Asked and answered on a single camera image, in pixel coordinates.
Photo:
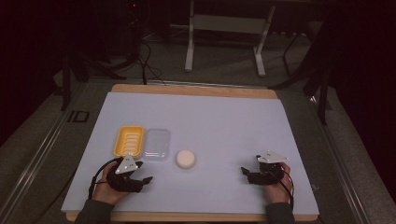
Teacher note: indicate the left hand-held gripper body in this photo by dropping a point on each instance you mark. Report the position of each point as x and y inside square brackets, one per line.
[124, 180]

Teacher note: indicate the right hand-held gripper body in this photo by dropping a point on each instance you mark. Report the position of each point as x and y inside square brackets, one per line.
[267, 175]

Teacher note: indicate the yellow soap dish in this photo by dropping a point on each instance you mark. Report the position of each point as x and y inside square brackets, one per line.
[129, 141]

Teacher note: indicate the clear plastic lid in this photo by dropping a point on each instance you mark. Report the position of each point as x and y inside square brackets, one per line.
[157, 145]

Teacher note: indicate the round white soap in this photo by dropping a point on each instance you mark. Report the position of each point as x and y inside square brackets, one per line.
[186, 159]

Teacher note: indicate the person's right hand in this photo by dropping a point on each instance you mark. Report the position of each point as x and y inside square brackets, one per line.
[280, 193]

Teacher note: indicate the person's left hand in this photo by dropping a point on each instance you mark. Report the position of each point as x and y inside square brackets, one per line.
[104, 189]

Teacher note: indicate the pale blue table mat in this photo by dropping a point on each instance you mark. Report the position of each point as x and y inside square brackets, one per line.
[218, 124]

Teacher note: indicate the white table board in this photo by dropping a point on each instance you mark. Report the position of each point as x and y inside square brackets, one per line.
[193, 90]

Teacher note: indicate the black metal stand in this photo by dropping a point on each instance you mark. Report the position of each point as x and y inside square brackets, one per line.
[66, 90]

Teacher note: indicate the white metal stand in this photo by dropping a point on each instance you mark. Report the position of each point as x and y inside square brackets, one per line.
[190, 46]

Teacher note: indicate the metal floor rail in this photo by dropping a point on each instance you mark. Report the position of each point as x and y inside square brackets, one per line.
[342, 174]
[34, 161]

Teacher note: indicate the black floor bracket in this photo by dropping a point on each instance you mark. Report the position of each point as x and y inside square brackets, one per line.
[74, 116]

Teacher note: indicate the black frame stand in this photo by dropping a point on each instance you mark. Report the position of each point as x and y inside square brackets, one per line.
[323, 99]

